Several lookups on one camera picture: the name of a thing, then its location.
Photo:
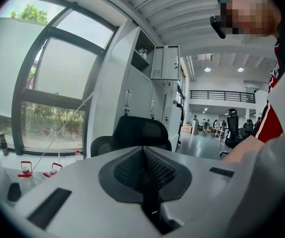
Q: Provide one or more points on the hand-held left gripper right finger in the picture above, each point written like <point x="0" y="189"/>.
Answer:
<point x="194" y="197"/>

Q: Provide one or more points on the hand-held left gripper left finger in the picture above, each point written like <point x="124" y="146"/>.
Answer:
<point x="83" y="192"/>

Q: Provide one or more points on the black mesh office chair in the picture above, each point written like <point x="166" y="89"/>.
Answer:
<point x="137" y="130"/>

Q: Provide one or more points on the white cloth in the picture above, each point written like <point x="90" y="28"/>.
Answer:
<point x="281" y="172"/>

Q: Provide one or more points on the person's right forearm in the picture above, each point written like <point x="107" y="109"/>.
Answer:
<point x="244" y="150"/>

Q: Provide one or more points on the small black mesh chair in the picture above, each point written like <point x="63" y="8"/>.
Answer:
<point x="100" y="146"/>

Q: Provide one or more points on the tall black office chair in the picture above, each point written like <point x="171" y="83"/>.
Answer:
<point x="233" y="130"/>

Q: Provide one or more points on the clear bottle with red cap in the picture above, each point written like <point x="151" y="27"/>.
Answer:
<point x="79" y="156"/>

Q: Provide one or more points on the red lantern shaped ornament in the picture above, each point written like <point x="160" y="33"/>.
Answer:
<point x="53" y="169"/>
<point x="25" y="170"/>

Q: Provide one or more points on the black rounded object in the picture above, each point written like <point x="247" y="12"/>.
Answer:
<point x="14" y="193"/>

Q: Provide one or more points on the cardboard boxes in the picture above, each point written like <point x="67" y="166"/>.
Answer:
<point x="186" y="128"/>

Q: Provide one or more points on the dark drinking bottle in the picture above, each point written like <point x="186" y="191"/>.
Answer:
<point x="3" y="145"/>

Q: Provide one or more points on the black framed window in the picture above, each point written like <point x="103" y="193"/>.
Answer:
<point x="55" y="93"/>

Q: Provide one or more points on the red black white jersey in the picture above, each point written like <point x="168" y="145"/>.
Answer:
<point x="269" y="125"/>

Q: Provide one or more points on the black balcony railing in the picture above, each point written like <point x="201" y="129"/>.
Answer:
<point x="222" y="96"/>

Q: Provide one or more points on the grey metal cabinet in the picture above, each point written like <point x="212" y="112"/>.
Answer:
<point x="135" y="90"/>

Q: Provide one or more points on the round ceiling light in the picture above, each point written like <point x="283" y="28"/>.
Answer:
<point x="207" y="69"/>
<point x="240" y="69"/>

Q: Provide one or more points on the grey cabinet door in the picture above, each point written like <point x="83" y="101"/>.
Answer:
<point x="165" y="62"/>

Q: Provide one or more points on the clear jar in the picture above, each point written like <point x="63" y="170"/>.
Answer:
<point x="142" y="53"/>

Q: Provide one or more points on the person's head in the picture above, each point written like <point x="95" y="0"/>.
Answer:
<point x="251" y="14"/>

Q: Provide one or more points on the black head-worn camera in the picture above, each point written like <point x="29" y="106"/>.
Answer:
<point x="218" y="26"/>

